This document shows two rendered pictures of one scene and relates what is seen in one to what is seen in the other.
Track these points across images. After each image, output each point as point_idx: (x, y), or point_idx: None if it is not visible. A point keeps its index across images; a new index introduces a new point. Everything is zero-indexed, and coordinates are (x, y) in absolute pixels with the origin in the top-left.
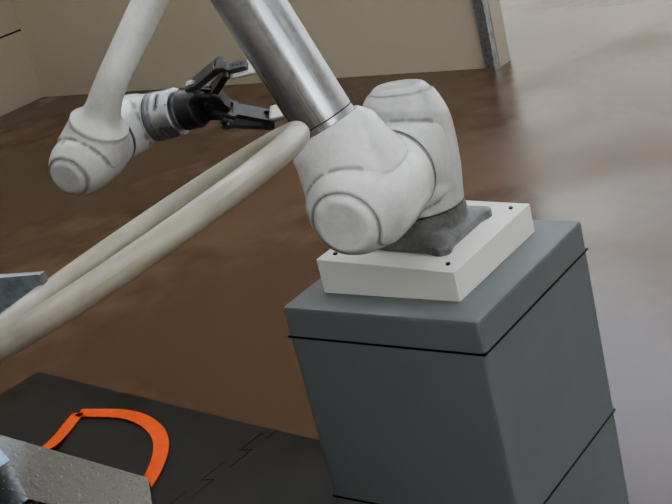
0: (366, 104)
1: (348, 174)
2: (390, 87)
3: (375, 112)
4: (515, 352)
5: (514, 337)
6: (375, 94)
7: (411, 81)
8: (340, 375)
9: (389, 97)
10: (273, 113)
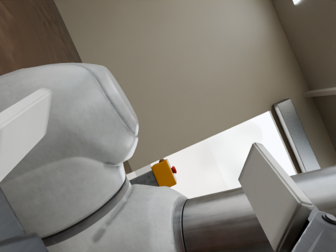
0: (127, 143)
1: None
2: (129, 109)
3: (130, 157)
4: None
5: None
6: (134, 129)
7: (115, 81)
8: None
9: (137, 134)
10: (1, 163)
